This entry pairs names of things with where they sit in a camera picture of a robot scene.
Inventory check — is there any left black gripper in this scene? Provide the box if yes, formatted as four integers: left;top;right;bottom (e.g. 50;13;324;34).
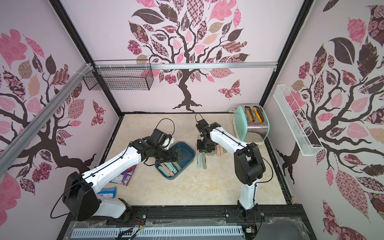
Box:
151;145;183;164

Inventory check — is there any pale mint fruit knife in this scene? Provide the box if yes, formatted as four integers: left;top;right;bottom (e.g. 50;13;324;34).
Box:
197;153;202;169

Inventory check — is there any teal plastic storage box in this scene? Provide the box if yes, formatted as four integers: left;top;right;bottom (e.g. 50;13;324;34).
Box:
155;142;196;180

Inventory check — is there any pale olive fruit knife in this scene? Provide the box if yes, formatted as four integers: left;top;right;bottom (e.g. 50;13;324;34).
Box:
201;152;207;170

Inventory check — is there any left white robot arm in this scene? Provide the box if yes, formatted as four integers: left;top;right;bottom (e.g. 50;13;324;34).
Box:
63;139;183;221

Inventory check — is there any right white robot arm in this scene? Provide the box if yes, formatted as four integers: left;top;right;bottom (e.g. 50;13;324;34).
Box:
196;119;266;215

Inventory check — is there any long pink fruit knife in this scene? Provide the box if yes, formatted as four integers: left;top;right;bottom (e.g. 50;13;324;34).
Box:
158;164;175;178

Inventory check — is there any mint green toaster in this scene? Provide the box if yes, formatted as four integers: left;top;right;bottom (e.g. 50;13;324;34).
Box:
232;104;270;145

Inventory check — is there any purple snack packet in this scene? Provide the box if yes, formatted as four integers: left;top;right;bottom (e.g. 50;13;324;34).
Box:
110;165;137;186

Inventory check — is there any blue snack packet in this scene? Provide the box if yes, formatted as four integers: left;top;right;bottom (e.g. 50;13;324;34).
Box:
97;187;117;199

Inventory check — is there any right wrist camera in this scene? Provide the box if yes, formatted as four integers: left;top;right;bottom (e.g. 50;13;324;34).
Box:
196;119;210;134

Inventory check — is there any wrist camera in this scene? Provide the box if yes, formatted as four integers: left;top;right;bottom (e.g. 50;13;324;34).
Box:
196;119;210;134
147;129;174;149

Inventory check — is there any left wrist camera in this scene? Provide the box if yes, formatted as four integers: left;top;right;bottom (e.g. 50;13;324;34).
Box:
147;129;174;149

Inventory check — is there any white slotted cable duct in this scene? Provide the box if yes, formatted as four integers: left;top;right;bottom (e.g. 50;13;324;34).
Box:
69;226;244;240

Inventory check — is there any black wire basket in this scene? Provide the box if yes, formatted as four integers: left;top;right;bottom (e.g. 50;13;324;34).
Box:
83;59;155;91

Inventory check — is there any white wire shelf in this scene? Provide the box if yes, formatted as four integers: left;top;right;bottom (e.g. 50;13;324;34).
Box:
273;85;325;157

